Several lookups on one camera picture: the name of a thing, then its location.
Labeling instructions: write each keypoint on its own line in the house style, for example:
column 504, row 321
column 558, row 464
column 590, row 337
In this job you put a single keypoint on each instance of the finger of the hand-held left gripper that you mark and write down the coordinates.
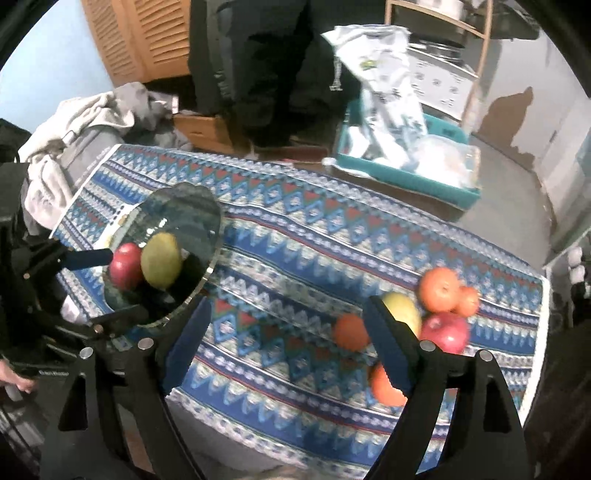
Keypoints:
column 115, row 318
column 87, row 259

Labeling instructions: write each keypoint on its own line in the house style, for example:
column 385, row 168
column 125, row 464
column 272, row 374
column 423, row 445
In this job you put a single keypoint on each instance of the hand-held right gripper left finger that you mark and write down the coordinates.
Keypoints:
column 184, row 344

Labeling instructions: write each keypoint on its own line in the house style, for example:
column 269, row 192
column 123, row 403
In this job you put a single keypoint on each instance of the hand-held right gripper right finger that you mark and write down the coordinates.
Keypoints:
column 383, row 344

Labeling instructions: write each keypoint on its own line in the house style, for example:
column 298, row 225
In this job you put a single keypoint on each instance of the red apple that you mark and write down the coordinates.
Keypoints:
column 445, row 332
column 124, row 266

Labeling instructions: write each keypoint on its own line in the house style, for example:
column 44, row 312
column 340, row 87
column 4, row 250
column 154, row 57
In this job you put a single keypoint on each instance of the large orange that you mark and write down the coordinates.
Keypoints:
column 436, row 288

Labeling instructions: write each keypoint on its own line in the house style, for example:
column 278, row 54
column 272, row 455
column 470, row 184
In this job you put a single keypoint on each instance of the round glass plate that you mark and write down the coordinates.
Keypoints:
column 184, row 217

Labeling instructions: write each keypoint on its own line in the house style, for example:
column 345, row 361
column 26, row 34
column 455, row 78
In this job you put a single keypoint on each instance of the person's left hand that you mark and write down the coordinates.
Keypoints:
column 14, row 376

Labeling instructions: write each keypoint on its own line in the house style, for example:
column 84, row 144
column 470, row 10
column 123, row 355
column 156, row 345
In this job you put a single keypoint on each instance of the yellow mango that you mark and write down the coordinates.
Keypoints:
column 407, row 311

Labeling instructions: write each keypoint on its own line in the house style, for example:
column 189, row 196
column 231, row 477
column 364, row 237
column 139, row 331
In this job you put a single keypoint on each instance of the green mango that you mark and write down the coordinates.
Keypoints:
column 161, row 261

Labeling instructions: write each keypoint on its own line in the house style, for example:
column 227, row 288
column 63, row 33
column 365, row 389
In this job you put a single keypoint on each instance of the small orange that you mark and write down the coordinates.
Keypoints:
column 468, row 301

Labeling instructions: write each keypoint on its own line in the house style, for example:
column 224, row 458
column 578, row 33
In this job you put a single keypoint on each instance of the blue patterned tablecloth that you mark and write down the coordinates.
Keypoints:
column 300, row 258

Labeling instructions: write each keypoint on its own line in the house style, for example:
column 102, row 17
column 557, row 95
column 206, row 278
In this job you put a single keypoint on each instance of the grey clothes pile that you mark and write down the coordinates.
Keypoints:
column 92, row 120

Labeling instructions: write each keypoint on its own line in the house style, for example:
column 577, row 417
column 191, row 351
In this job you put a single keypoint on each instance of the teal plastic basket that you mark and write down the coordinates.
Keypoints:
column 406, row 177

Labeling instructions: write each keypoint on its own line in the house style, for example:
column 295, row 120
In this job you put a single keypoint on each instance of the small brown cardboard box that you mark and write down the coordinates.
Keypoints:
column 203, row 128

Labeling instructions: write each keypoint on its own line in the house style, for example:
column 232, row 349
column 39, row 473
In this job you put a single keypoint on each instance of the clear plastic bag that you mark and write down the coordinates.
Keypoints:
column 443, row 157

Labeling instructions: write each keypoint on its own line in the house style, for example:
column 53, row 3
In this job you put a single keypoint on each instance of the white bottle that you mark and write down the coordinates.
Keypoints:
column 575, row 255
column 577, row 275

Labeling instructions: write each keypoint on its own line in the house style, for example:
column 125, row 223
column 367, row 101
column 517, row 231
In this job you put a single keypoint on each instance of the wooden louvre door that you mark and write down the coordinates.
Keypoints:
column 129, row 41

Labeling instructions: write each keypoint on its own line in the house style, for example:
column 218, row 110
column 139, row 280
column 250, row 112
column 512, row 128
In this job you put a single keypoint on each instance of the white shelf unit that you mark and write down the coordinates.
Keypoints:
column 572, row 221

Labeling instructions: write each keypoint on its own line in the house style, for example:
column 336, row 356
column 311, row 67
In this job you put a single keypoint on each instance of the white printed plastic bag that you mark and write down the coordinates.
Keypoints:
column 383, row 83

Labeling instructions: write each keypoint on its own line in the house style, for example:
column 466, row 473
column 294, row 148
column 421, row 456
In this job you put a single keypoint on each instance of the white printed cabinet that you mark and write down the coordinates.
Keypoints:
column 438, row 81

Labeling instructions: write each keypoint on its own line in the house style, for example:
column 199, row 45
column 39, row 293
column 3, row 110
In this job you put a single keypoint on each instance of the wooden frame rack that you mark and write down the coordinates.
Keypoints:
column 481, row 60

